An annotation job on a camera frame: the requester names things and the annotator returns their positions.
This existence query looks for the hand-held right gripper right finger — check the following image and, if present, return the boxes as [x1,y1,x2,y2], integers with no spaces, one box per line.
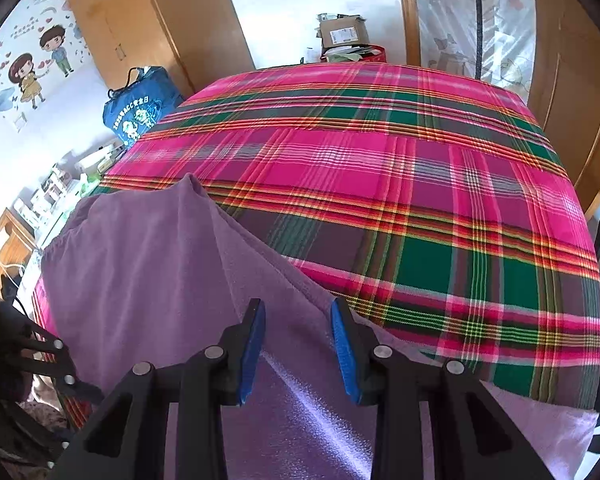
[329,298,551,480]

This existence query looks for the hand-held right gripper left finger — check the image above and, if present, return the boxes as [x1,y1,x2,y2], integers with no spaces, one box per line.
[54,298,267,480]

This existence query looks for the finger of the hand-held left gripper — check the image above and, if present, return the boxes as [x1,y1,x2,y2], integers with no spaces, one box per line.
[19,325,105,406]
[5,400,77,463]

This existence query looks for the purple sweater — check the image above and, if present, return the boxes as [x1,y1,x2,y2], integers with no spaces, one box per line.
[39,172,596,480]

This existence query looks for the wooden desk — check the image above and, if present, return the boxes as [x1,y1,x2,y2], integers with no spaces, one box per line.
[0,209,37,293]

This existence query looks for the clutter of bottles and boxes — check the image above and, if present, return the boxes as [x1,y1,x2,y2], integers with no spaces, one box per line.
[12,142,128,243]

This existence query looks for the plaid bed sheet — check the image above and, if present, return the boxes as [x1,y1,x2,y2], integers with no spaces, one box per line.
[30,62,600,431]

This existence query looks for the blue printed bag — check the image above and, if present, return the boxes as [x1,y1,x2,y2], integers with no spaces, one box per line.
[103,66,184,149]

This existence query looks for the red basket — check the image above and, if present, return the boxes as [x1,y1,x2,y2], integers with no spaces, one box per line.
[321,45,387,65]

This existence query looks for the cardboard box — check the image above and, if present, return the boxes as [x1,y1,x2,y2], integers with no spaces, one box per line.
[316,14,370,56]

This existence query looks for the wooden wardrobe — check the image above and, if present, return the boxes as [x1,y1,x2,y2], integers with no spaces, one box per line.
[64,0,257,107]

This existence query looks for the white printed mosquito net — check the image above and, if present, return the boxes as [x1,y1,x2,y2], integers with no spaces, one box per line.
[414,0,537,92]

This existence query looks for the wooden door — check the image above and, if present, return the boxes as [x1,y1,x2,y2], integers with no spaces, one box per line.
[525,0,600,213]

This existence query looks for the black net pole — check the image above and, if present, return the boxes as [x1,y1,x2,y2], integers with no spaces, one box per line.
[471,0,485,82]

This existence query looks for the cartoon couple wall sticker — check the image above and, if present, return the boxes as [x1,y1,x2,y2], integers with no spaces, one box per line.
[0,0,88,133]

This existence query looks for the wooden door frame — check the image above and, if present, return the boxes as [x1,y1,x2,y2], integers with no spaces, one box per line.
[394,0,422,67]

